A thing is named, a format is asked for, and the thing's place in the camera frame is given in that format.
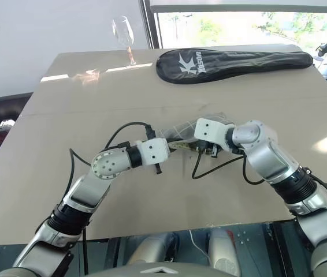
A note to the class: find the dark window frame post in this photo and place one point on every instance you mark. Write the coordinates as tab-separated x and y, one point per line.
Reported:
152	26

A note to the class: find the silver robot leg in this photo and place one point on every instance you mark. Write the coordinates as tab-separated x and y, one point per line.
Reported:
222	251
152	251

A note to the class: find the clear wine glass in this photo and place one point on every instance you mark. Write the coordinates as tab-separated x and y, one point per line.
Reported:
124	31

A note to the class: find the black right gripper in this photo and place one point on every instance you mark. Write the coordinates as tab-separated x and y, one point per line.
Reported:
209	148

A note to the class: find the black racket cover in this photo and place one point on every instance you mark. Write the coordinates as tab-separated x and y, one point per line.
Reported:
224	65

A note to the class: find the silver robot right leg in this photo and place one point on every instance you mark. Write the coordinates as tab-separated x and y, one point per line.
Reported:
222	251

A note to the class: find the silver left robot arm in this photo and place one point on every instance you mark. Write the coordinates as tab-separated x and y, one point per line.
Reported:
105	166

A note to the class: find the silver robot left leg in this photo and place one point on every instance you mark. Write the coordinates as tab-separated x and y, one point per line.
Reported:
152	251

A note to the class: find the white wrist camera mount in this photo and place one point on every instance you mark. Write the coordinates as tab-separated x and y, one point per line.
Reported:
155	150
208	130

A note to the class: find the grey robot torso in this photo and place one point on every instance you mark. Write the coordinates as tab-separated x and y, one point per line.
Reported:
123	271

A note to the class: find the small black device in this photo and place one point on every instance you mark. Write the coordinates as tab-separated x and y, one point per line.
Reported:
323	49

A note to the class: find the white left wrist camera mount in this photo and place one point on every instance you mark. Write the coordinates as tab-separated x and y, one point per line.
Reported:
155	150

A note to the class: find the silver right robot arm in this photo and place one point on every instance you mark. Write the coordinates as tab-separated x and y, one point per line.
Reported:
267	155

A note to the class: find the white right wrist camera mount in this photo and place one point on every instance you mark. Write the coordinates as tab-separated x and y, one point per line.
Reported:
208	130

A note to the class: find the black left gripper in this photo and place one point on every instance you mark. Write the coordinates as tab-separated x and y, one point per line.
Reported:
158	169

